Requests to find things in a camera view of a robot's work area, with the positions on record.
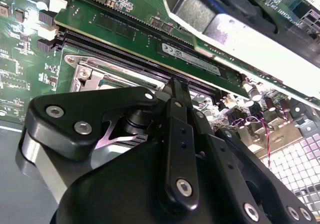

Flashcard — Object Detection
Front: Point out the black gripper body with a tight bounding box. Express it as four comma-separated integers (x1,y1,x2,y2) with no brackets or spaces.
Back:
49,138,288,224

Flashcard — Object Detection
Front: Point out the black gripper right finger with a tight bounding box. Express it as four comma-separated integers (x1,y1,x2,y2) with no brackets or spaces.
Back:
180,81,316,224

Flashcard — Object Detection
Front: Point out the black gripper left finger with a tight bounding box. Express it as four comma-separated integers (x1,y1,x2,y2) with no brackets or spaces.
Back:
14,77,201,211

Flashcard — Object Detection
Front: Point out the metal socket cover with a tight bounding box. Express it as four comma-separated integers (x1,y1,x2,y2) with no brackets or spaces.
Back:
74,58,166,91

